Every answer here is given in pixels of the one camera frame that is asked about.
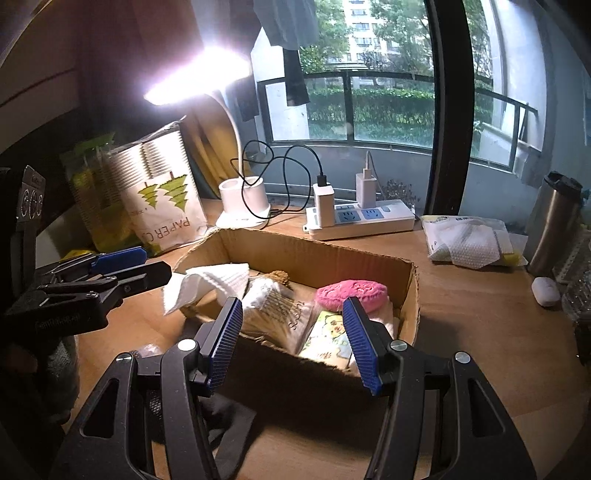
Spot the brown cardboard box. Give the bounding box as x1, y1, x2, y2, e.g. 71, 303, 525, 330
174, 229, 420, 413

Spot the white power strip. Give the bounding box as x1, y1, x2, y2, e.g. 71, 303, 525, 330
303, 199, 416, 241

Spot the steel thermos tumbler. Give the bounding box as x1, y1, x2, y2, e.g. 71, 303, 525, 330
523, 171, 583, 277

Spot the white earbuds case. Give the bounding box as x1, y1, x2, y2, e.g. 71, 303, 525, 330
531, 277, 561, 308

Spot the brown fuzzy plush toy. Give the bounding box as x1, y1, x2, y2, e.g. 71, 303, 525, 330
263, 270, 290, 288

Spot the white waffle cloth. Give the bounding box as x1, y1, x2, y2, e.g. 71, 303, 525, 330
162, 263, 249, 315

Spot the paper cup package bag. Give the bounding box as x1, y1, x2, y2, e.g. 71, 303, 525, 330
107, 121, 208, 256

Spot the clear plastic water bottle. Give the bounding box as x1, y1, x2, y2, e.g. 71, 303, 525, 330
562, 260, 591, 322

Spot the grey black sock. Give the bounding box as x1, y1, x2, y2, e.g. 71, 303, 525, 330
147, 391, 257, 480

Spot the yellow green small packet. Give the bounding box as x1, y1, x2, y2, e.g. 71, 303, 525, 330
300, 310, 353, 370

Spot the white charger with black cable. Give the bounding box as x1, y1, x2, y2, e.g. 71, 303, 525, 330
312, 174, 335, 228

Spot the pink plush toy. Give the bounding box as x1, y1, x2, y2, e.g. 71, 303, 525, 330
315, 280, 389, 313

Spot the white tissue pack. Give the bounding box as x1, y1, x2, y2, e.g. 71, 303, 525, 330
421, 215, 528, 270

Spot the green yellow snack bag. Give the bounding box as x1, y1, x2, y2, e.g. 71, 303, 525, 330
59, 132, 140, 253

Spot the white desk lamp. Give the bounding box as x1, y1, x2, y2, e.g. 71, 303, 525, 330
143, 44, 270, 229

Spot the black balcony railing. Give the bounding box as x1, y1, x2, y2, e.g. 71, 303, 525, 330
257, 70, 540, 173

